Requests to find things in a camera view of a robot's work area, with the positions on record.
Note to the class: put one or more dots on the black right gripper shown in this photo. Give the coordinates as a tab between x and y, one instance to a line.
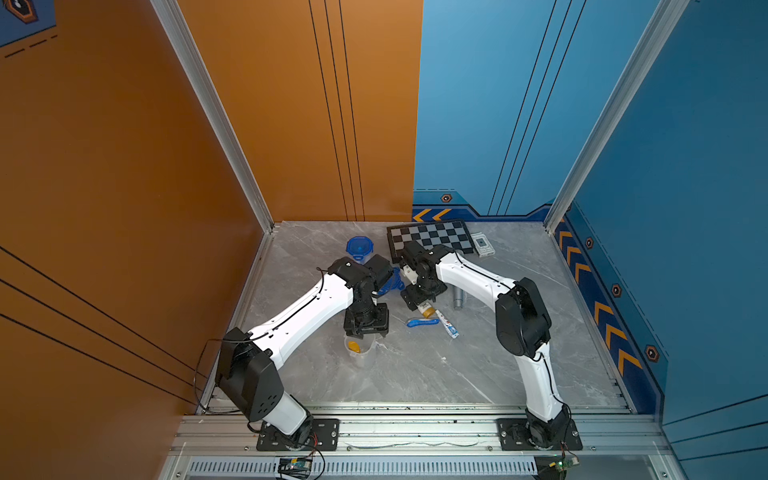
411	298

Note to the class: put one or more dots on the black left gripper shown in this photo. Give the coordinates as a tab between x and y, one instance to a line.
381	324

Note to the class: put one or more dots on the clear plastic container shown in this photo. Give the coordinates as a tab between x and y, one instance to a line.
360	251
362	352

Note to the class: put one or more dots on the blue toothbrush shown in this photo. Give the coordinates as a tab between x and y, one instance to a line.
417	322

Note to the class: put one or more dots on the clear plastic container back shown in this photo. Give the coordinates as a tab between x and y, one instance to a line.
360	251

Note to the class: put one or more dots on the blue lid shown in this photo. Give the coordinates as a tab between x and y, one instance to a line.
394	283
360	246

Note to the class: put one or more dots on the toothpaste tube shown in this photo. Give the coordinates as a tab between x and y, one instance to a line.
449	327

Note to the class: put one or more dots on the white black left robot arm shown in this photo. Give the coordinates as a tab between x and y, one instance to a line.
249	361

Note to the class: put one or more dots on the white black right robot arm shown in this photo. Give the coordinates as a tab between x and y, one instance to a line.
522	325

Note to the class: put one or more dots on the black white checkerboard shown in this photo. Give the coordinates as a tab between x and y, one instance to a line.
453	234

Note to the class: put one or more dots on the silver microphone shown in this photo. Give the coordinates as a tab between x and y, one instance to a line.
459	298

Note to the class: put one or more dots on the small white card box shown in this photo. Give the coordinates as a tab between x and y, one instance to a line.
482	244

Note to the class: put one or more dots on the green circuit board left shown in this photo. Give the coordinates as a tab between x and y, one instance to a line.
296	468

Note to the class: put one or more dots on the circuit board right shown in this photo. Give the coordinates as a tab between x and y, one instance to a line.
550	468

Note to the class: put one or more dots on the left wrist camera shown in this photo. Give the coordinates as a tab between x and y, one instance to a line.
380	270

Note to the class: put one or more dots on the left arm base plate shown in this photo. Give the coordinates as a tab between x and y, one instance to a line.
321	434

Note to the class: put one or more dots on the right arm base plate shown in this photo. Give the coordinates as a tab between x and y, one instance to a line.
518	434

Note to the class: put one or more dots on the aluminium front rail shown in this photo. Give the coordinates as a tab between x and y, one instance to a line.
465	429

